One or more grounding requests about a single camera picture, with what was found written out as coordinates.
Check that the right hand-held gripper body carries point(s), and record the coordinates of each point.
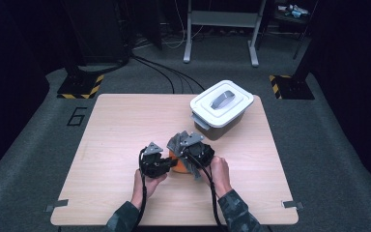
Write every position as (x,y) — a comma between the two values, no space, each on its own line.
(198,151)

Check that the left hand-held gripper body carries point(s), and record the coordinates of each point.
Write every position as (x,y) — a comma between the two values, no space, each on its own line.
(153,164)

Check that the orange plush toy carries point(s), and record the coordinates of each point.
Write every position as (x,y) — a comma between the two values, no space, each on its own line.
(179,166)

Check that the grey cloth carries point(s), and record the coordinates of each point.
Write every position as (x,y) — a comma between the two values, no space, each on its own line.
(175,141)

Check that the brown transparent storage box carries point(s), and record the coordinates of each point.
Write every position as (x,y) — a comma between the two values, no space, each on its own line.
(220,129)

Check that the person's left hand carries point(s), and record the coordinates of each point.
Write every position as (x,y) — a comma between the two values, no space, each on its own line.
(146,190)

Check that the person's right hand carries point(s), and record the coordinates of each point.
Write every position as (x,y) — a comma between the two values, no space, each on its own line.
(220,175)

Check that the grey tape strip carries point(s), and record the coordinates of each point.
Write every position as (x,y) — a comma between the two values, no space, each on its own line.
(58,204)
(293,204)

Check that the black stand base striped edge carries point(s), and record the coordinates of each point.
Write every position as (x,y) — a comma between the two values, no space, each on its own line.
(79,86)
(294,87)

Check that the black cabinet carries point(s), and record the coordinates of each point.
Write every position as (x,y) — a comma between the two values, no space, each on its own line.
(96,29)

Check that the dark shelf with clutter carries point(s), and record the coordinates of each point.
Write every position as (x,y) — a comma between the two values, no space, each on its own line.
(293,11)

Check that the white metal stand frame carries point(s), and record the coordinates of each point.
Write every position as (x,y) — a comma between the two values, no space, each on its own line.
(222,19)

